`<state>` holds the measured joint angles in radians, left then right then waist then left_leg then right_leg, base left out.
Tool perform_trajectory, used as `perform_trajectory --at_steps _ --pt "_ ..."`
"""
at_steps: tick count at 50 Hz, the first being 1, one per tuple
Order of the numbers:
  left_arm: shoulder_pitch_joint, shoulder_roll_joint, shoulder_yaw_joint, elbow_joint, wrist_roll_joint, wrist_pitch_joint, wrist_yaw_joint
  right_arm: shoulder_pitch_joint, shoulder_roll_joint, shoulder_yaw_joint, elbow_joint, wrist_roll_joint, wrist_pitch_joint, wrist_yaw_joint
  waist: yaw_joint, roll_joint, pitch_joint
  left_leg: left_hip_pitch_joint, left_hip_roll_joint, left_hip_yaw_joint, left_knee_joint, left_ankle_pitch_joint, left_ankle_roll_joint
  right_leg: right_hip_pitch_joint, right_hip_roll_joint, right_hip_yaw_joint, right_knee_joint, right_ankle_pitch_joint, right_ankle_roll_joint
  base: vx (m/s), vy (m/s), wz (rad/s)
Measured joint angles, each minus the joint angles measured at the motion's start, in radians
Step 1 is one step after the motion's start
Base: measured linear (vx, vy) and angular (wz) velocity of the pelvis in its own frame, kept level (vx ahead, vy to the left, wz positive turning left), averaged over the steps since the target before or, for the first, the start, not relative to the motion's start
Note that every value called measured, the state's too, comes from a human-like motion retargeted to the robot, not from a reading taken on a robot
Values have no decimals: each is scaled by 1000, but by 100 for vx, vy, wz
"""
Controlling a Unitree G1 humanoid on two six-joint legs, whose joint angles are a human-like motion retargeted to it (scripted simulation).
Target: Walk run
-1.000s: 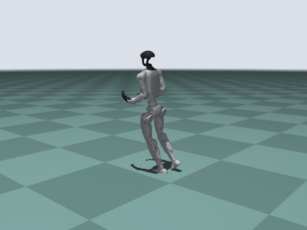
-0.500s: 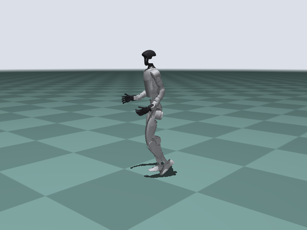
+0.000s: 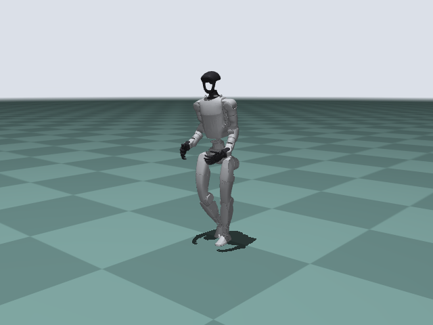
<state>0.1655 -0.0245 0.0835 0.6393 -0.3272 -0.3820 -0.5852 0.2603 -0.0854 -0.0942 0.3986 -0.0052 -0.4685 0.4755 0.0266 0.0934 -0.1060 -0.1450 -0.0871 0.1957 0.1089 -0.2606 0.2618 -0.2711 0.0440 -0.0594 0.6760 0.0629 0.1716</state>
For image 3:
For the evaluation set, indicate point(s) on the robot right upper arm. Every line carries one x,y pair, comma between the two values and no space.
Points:
197,109

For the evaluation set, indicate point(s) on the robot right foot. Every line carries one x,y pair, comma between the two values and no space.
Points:
218,232

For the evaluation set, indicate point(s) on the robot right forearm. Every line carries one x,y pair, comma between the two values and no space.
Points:
195,139

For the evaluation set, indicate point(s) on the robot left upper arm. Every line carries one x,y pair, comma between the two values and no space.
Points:
230,106

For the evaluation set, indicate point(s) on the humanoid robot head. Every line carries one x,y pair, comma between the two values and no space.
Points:
210,77

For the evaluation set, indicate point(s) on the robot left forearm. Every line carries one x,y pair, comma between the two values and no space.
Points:
232,138

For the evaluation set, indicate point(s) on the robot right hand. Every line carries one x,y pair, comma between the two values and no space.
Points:
184,148

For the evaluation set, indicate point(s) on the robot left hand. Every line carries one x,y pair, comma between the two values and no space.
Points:
210,160

